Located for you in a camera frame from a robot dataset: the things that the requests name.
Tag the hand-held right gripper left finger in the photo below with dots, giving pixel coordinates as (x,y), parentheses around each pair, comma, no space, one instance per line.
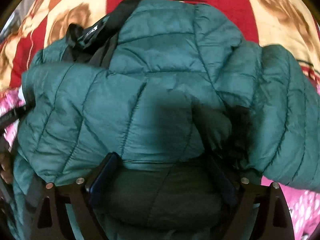
(101,182)

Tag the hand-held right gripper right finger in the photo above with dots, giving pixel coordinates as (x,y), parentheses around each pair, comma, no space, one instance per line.
(222,181)

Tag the green quilted puffer jacket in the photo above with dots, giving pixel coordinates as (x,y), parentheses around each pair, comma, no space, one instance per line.
(155,85)

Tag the pink penguin-print blanket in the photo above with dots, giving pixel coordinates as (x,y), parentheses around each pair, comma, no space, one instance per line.
(300,205)

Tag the red orange rose-print quilt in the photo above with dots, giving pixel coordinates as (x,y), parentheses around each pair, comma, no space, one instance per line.
(275,12)

